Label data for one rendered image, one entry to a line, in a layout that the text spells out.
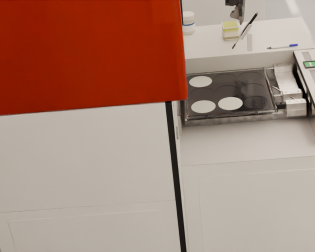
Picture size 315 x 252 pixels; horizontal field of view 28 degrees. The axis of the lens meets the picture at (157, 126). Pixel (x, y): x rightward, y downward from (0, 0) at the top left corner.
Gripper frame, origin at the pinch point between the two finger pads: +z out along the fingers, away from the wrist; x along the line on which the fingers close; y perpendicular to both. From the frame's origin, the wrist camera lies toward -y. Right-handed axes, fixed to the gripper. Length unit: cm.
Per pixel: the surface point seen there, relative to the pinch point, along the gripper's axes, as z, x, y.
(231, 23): 2.4, -4.7, 6.0
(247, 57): 12.9, 11.0, -4.1
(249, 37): 3.9, 9.8, -4.6
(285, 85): 21.0, 22.3, -22.1
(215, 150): 32, 65, 1
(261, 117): 28, 42, -14
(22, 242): 52, 110, 65
